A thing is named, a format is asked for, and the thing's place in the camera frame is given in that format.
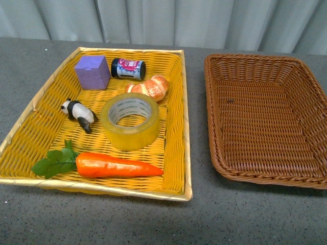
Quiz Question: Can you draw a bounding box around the yellow packing tape roll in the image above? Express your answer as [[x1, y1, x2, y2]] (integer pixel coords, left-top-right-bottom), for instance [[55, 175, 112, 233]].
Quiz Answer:
[[100, 92, 159, 151]]

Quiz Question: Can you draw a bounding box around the yellow woven basket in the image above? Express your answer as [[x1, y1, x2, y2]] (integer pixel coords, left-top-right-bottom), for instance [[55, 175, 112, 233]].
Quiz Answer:
[[1, 47, 192, 201]]

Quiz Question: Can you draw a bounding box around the brown wicker basket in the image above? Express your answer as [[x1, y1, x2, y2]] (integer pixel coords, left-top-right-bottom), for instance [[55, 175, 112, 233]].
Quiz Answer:
[[204, 54, 326, 189]]

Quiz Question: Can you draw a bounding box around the toy croissant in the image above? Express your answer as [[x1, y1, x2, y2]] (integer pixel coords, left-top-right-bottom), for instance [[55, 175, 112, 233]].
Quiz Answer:
[[125, 75, 169, 102]]

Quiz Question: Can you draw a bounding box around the small black labelled jar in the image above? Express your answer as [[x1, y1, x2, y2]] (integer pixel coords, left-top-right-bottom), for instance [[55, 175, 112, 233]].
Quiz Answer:
[[111, 58, 146, 80]]

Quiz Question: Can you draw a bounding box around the purple foam cube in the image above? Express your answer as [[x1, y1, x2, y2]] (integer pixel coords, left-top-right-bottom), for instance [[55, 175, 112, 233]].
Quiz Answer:
[[75, 55, 111, 90]]

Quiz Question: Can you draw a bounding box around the orange toy carrot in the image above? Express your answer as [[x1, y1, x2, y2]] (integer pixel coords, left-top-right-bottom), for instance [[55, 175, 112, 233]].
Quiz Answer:
[[31, 140, 164, 179]]

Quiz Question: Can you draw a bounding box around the panda figurine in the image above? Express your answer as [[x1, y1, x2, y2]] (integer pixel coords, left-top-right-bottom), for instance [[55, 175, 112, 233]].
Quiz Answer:
[[60, 98, 98, 134]]

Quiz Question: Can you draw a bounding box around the grey curtain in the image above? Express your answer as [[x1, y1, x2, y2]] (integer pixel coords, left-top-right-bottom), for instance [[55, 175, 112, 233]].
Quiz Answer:
[[1, 0, 326, 55]]

